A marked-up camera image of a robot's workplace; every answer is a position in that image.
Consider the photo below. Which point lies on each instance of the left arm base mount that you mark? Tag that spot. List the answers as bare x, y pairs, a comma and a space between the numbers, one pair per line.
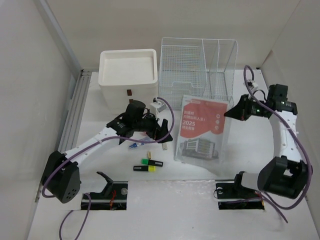
113, 196

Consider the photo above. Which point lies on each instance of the yellow highlighter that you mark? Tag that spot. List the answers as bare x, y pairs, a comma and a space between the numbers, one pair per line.
144, 168

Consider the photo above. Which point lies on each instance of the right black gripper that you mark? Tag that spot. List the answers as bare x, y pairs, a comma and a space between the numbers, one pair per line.
240, 111

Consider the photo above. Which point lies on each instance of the white wire mesh organizer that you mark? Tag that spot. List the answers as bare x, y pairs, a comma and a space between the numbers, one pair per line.
199, 67

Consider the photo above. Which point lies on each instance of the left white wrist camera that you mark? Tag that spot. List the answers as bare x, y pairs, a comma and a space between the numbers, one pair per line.
157, 106

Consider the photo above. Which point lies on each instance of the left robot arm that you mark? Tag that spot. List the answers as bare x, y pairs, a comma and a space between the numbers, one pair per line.
61, 178

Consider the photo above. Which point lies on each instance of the white drawer organizer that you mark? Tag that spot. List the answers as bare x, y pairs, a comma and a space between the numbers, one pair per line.
126, 75

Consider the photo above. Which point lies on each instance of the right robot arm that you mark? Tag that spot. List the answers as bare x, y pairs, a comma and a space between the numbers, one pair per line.
286, 174

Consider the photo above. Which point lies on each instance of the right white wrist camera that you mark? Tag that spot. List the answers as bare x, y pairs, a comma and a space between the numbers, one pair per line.
252, 84

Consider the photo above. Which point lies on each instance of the green highlighter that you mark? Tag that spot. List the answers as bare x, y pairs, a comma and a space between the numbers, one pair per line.
151, 162

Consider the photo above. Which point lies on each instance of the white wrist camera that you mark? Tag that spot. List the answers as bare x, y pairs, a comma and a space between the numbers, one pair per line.
157, 106
252, 84

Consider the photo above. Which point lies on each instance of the booklet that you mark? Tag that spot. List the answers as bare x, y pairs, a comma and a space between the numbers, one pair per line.
203, 132

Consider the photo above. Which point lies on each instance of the grey eraser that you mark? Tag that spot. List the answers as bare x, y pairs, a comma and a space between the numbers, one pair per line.
164, 146

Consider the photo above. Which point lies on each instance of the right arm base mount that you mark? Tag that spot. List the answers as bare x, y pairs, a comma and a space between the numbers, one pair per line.
230, 197

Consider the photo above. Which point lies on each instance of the aluminium rail frame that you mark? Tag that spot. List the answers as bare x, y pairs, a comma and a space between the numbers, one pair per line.
75, 110

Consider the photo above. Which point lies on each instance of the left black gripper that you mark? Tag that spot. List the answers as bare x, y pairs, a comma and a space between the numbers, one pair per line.
152, 133

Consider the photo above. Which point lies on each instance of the clear glue bottle blue cap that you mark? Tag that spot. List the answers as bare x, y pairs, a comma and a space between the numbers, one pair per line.
139, 144

